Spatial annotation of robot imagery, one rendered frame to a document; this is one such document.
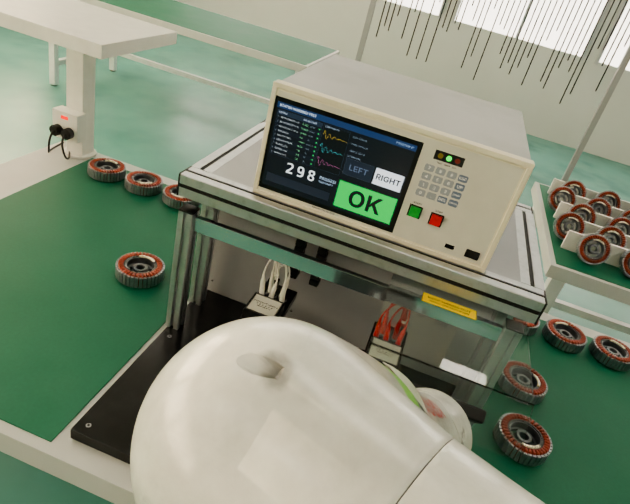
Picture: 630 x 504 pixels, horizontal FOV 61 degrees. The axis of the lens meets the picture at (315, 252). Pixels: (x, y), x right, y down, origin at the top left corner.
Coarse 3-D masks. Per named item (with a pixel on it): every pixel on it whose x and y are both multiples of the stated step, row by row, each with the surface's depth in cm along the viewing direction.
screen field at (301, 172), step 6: (288, 162) 94; (288, 168) 95; (294, 168) 94; (300, 168) 94; (306, 168) 94; (288, 174) 95; (294, 174) 95; (300, 174) 95; (306, 174) 94; (312, 174) 94; (306, 180) 95; (312, 180) 94
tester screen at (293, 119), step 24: (288, 120) 91; (312, 120) 90; (336, 120) 88; (288, 144) 93; (312, 144) 91; (336, 144) 90; (360, 144) 89; (384, 144) 88; (408, 144) 87; (312, 168) 93; (336, 168) 92; (384, 168) 90; (408, 168) 88; (384, 192) 92; (360, 216) 95
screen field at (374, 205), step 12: (336, 192) 94; (348, 192) 93; (360, 192) 93; (372, 192) 92; (336, 204) 95; (348, 204) 94; (360, 204) 94; (372, 204) 93; (384, 204) 92; (372, 216) 94; (384, 216) 93
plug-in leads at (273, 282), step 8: (280, 264) 109; (264, 272) 106; (272, 272) 108; (264, 280) 107; (272, 280) 109; (288, 280) 108; (264, 288) 108; (272, 288) 106; (272, 296) 107; (280, 296) 107
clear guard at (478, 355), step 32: (416, 288) 93; (384, 320) 83; (416, 320) 85; (448, 320) 87; (480, 320) 89; (512, 320) 92; (384, 352) 77; (416, 352) 78; (448, 352) 80; (480, 352) 82; (512, 352) 84; (448, 384) 76; (480, 384) 76; (512, 384) 77; (512, 416) 74; (512, 448) 73
